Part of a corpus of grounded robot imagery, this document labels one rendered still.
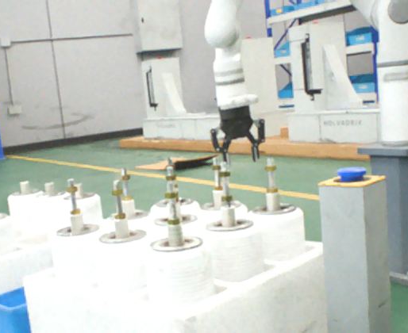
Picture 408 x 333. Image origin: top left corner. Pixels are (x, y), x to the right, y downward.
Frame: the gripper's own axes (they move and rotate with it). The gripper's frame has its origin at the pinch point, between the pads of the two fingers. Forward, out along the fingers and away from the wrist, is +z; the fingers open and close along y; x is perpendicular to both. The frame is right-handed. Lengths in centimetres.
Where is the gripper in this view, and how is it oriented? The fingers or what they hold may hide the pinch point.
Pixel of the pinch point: (241, 158)
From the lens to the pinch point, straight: 152.1
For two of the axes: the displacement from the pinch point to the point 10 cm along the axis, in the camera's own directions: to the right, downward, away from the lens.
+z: 1.8, 9.4, 3.0
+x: 1.2, 2.8, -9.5
